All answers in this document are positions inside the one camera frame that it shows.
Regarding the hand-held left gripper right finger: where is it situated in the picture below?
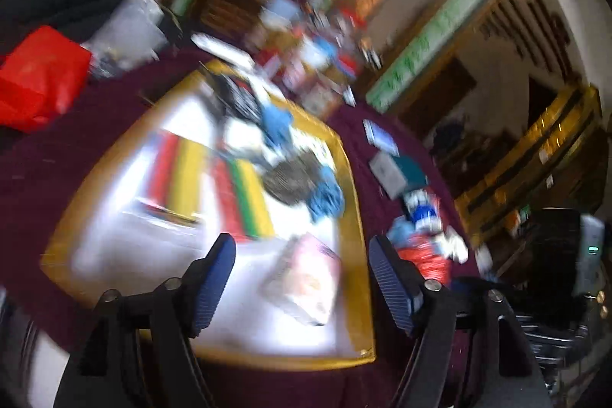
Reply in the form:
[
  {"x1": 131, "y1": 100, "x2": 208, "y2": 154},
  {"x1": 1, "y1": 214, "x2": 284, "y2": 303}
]
[{"x1": 368, "y1": 235, "x2": 558, "y2": 408}]

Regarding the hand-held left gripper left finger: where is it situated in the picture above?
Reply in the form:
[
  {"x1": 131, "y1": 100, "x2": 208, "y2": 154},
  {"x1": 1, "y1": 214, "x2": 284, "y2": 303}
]
[{"x1": 52, "y1": 233, "x2": 238, "y2": 408}]

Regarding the pink and white packet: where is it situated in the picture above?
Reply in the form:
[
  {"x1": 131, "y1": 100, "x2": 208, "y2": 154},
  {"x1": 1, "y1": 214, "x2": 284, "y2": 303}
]
[{"x1": 264, "y1": 232, "x2": 343, "y2": 327}]

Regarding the yellow box with white inside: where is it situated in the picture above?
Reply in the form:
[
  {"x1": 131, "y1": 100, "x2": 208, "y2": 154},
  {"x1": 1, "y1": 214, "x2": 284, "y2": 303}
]
[{"x1": 39, "y1": 60, "x2": 377, "y2": 371}]

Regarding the light blue knit sweater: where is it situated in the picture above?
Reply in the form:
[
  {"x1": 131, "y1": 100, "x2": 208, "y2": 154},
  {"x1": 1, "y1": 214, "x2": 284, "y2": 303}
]
[{"x1": 305, "y1": 166, "x2": 346, "y2": 223}]

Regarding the bag of coloured foam sticks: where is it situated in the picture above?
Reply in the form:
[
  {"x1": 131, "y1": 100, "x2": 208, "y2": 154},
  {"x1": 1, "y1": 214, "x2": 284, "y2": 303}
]
[{"x1": 143, "y1": 133, "x2": 275, "y2": 244}]

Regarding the brown knit hat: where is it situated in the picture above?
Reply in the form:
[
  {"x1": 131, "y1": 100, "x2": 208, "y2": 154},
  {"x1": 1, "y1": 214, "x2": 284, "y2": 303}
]
[{"x1": 262, "y1": 149, "x2": 327, "y2": 206}]

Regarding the blue towel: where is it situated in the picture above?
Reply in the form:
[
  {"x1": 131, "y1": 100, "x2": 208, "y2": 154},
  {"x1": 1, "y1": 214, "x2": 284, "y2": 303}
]
[{"x1": 259, "y1": 103, "x2": 296, "y2": 151}]

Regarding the black and clear plastic bag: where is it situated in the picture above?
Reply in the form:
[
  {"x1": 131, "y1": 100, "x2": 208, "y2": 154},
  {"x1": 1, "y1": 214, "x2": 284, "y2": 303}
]
[{"x1": 208, "y1": 72, "x2": 263, "y2": 128}]

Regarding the red plastic bag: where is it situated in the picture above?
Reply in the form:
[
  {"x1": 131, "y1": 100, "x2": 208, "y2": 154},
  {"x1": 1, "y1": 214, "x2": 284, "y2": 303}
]
[{"x1": 396, "y1": 230, "x2": 453, "y2": 283}]

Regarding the blue and white tissue pack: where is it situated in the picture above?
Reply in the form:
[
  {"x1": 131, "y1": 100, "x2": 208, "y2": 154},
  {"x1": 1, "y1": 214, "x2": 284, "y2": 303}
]
[{"x1": 403, "y1": 189, "x2": 441, "y2": 233}]

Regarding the teal tissue pack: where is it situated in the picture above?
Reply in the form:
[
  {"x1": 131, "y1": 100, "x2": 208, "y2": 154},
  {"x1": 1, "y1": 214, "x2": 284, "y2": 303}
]
[{"x1": 369, "y1": 151, "x2": 430, "y2": 200}]

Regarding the white blue flat packet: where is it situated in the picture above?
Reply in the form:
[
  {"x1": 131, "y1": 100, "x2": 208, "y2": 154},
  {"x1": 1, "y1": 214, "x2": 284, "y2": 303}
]
[{"x1": 362, "y1": 118, "x2": 401, "y2": 159}]

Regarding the brown wooden door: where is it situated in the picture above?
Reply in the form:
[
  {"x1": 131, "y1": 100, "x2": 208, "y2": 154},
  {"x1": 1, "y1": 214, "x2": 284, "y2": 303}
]
[{"x1": 404, "y1": 57, "x2": 479, "y2": 138}]

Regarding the burgundy velvet tablecloth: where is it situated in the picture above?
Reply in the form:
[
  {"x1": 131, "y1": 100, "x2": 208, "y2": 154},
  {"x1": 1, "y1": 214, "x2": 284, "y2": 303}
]
[{"x1": 0, "y1": 47, "x2": 483, "y2": 408}]

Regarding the bamboo print panel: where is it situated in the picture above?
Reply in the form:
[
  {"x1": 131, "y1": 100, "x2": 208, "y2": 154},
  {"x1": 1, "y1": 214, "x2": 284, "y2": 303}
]
[{"x1": 366, "y1": 0, "x2": 508, "y2": 113}]

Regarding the crumpled clear plastic bag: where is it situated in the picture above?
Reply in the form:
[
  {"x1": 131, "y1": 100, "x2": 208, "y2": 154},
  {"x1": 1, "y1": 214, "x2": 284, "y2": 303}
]
[{"x1": 80, "y1": 0, "x2": 169, "y2": 80}]

